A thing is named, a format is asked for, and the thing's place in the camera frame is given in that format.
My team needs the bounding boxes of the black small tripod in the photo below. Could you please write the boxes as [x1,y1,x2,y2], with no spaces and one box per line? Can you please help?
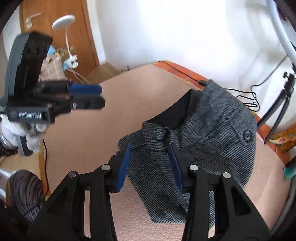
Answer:
[257,72,295,144]

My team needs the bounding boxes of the white clip desk lamp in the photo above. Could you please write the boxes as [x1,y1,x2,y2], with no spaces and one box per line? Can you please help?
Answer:
[52,15,79,69]

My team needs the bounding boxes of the black ring light cable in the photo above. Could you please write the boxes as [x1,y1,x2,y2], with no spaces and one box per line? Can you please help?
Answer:
[162,55,289,113]

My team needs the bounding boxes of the orange patterned scarf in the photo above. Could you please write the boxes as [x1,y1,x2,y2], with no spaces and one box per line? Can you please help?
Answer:
[269,130,296,153]

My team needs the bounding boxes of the dark striped shoe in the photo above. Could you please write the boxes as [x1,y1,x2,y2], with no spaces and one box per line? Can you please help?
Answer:
[9,170,44,224]

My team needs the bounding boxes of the grey tweed shorts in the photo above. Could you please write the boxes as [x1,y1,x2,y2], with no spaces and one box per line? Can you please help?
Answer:
[118,81,256,223]

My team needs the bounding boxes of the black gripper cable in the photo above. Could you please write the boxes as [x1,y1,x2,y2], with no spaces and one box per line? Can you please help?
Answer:
[41,138,50,197]

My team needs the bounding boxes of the white ring light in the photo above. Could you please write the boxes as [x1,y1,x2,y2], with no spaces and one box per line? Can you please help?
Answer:
[267,0,295,72]

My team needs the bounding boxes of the white cable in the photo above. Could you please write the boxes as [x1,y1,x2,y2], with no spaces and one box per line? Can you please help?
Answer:
[66,67,92,85]

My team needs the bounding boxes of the left gloved hand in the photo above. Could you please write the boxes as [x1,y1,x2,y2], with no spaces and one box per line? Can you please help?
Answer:
[1,115,47,157]

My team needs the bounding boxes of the checked beige cloth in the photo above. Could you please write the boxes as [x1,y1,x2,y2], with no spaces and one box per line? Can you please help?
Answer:
[39,54,68,81]

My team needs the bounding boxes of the wooden door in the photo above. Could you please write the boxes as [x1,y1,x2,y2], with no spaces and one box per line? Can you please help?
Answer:
[20,0,99,77]

